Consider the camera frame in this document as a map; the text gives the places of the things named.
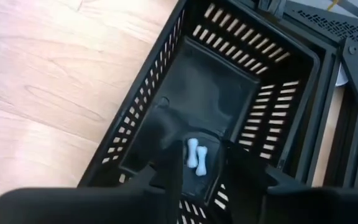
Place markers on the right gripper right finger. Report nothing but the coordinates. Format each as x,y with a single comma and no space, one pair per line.
306,207

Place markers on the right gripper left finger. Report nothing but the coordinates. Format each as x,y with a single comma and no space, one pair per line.
104,207

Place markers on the white plastic bone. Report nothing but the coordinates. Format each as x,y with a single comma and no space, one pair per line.
193,152
201,160

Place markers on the black plastic basket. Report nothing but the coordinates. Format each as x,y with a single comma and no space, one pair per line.
204,87

